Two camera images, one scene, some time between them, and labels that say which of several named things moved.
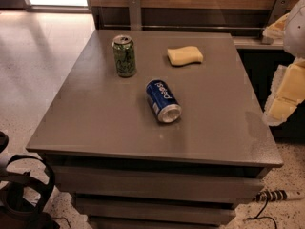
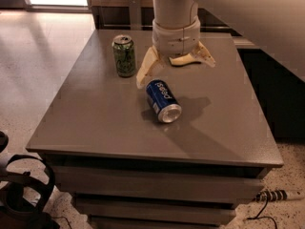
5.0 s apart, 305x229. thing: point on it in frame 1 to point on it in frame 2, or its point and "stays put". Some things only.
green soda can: [125, 55] stays put
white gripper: [295, 32] to [175, 39]
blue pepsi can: [163, 101] stays put
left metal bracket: [135, 12] stays put
